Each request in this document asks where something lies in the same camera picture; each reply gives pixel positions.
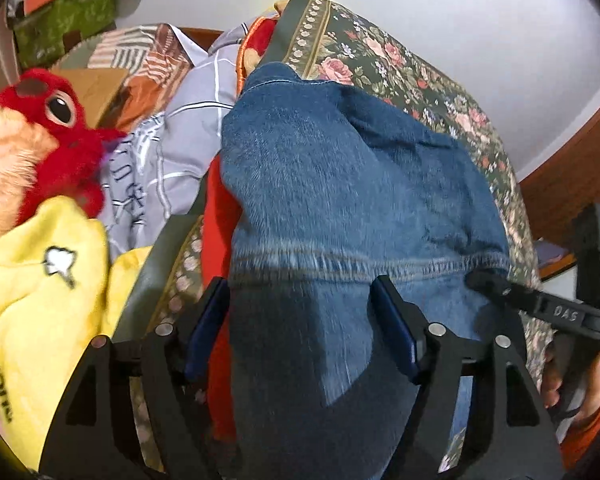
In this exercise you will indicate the red garment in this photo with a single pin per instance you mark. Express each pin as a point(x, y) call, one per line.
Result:
point(220, 260)

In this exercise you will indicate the person's right hand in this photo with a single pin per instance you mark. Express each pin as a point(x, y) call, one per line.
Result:
point(550, 385)

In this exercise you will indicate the yellow cloth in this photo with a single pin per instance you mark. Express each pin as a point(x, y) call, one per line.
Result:
point(40, 320)

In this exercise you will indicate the brown striped cloth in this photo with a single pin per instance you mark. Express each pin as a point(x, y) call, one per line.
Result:
point(145, 65)

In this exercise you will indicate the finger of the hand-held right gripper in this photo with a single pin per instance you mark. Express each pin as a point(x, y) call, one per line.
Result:
point(500, 287)

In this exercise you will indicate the person's right forearm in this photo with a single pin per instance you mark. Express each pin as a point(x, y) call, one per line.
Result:
point(587, 440)

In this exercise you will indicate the green box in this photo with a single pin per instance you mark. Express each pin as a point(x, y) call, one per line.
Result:
point(65, 27)

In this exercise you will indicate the red plush toy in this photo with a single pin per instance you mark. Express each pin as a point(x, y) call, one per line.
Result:
point(70, 160)

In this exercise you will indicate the blue denim jacket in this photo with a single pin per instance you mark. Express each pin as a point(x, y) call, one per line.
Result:
point(330, 185)

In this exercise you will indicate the floral blanket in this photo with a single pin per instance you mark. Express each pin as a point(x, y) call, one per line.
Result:
point(405, 70)

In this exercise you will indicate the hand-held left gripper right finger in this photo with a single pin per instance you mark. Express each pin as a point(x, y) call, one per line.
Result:
point(395, 330)

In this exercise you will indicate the wooden door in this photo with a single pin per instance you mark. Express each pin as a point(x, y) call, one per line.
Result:
point(570, 185)

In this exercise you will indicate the grey checked shirt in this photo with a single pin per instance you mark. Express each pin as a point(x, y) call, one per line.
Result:
point(190, 130)

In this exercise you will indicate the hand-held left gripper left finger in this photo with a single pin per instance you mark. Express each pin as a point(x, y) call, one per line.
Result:
point(205, 330)

